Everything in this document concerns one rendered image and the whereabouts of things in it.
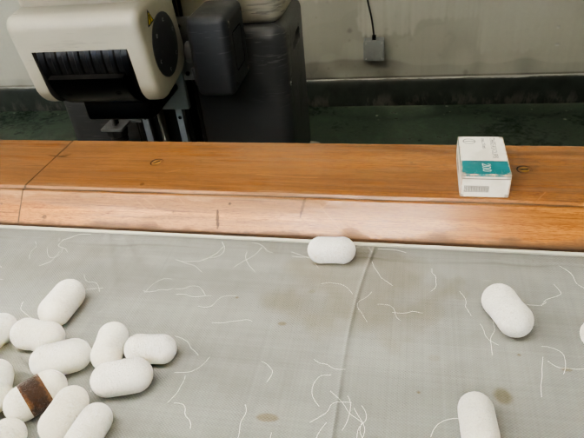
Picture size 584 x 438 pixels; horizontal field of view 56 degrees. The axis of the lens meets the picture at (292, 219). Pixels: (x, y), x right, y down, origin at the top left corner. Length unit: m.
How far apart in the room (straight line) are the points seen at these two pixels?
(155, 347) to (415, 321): 0.16
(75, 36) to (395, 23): 1.59
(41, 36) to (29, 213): 0.49
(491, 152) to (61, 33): 0.70
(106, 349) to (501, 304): 0.24
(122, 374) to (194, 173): 0.21
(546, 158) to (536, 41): 1.93
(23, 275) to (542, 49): 2.18
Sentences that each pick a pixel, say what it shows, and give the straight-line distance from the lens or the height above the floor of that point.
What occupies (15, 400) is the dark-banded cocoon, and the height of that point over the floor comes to 0.76.
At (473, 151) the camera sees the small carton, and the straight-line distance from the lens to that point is 0.45.
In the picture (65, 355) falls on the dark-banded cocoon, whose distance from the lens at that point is 0.36.
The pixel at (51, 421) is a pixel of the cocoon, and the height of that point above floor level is 0.76.
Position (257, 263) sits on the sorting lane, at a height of 0.74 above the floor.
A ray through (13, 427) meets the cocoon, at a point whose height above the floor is 0.76.
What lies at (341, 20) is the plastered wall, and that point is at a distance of 2.34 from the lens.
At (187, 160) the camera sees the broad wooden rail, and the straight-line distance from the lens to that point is 0.51.
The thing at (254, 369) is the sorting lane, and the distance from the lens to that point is 0.34.
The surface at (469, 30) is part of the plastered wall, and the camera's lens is 2.36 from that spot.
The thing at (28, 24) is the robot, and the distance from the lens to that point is 0.99.
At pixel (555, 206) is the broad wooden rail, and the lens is 0.44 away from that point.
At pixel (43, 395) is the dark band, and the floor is 0.76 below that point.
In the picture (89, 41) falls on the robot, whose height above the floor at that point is 0.76.
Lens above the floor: 1.00
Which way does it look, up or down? 35 degrees down
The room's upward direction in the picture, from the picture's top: 6 degrees counter-clockwise
